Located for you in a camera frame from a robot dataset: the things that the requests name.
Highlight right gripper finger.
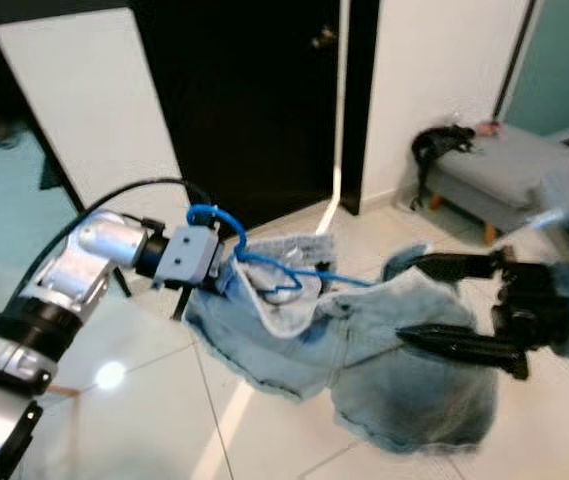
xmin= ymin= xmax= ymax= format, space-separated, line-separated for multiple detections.
xmin=396 ymin=322 xmax=530 ymax=381
xmin=399 ymin=250 xmax=512 ymax=283

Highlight light blue denim shorts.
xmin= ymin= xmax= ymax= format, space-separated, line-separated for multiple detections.
xmin=182 ymin=232 xmax=500 ymax=456

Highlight blue plastic hanger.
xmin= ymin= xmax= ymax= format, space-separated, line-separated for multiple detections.
xmin=186 ymin=203 xmax=375 ymax=306

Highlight grey ottoman stool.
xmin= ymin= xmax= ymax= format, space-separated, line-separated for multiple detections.
xmin=424 ymin=122 xmax=569 ymax=246

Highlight brass door knob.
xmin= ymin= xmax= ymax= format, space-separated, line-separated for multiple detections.
xmin=312 ymin=27 xmax=337 ymax=51

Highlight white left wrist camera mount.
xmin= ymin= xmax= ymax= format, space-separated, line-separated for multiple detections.
xmin=156 ymin=225 xmax=233 ymax=291

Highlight black strap bag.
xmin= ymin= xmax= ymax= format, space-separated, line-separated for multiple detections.
xmin=411 ymin=123 xmax=477 ymax=211

